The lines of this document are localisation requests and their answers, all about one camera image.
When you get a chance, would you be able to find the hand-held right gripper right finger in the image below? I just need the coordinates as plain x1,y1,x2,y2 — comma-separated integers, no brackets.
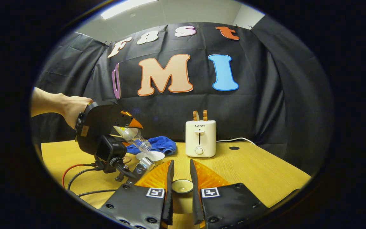
189,159,271,229

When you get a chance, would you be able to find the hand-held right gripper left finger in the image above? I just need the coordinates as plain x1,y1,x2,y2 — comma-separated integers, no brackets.
99,160,175,229

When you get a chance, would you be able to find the clear glass water bottle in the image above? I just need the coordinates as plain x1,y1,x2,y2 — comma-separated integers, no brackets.
113,125,152,152

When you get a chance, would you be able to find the cream teacup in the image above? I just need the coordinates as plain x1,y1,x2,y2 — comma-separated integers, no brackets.
135,151,166,174

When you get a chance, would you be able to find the cream teacup lid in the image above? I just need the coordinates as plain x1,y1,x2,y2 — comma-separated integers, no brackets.
171,179,194,195

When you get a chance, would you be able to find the blue towel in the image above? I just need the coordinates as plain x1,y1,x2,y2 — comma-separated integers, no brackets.
126,136,177,156

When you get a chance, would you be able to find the white toaster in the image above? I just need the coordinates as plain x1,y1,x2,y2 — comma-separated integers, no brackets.
185,120,217,158

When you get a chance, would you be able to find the black backdrop cloth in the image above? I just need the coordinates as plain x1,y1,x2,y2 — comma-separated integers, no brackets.
30,14,334,175

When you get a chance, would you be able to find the black cable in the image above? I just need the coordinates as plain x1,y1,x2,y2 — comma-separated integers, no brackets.
77,189,117,197
67,167,102,190

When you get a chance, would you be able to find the red cable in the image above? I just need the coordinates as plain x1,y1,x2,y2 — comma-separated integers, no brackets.
62,163,98,188

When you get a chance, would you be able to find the white toaster cable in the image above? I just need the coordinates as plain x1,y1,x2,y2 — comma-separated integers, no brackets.
216,137,256,145

